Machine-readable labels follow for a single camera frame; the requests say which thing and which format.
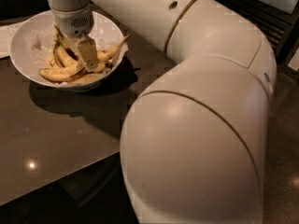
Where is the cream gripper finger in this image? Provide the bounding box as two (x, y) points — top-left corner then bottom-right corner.
(70, 35), (97, 72)

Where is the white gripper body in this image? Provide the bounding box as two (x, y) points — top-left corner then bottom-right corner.
(51, 4), (93, 38)

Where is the long yellow front banana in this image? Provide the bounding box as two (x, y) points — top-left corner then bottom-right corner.
(39, 61), (84, 82)

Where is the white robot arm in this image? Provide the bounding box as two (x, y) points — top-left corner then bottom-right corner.
(48, 0), (277, 224)

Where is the yellow banana pointing right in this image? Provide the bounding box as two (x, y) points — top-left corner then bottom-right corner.
(97, 35), (131, 62)

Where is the green-tipped dark banana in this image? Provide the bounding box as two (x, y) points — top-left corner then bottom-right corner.
(54, 25), (78, 60)

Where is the short yellow middle banana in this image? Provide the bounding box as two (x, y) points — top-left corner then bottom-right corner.
(93, 61), (113, 73)

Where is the white paper bowl liner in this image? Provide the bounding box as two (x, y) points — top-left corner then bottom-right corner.
(30, 12), (130, 87)

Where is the white round bowl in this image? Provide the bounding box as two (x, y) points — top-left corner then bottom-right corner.
(10, 11), (128, 92)

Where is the white paper sheet on table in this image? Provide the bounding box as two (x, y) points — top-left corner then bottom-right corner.
(0, 22), (21, 59)

